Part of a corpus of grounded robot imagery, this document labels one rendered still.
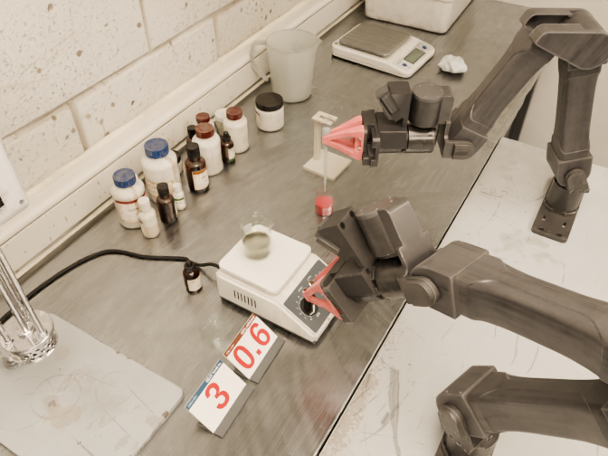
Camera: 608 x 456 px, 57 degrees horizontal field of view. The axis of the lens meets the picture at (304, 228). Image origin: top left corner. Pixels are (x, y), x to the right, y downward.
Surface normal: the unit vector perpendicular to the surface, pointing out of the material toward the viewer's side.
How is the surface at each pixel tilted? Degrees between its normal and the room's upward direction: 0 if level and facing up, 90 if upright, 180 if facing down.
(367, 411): 0
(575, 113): 91
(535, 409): 88
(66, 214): 90
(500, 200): 0
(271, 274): 0
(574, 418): 93
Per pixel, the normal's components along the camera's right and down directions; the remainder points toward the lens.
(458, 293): -0.78, 0.40
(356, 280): -0.52, 0.59
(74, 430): 0.00, -0.72
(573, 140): -0.08, 0.59
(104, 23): 0.86, 0.36
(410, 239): 0.48, -0.07
